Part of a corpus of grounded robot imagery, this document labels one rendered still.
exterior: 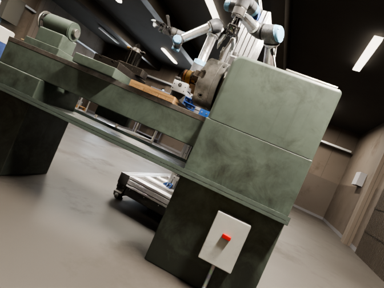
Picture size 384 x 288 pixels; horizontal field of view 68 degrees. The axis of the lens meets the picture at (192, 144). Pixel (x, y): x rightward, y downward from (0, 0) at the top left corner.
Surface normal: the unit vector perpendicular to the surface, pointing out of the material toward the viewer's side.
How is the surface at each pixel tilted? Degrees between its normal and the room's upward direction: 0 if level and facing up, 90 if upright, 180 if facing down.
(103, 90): 90
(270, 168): 90
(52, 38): 90
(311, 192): 90
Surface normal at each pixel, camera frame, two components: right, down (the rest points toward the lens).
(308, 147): -0.21, -0.07
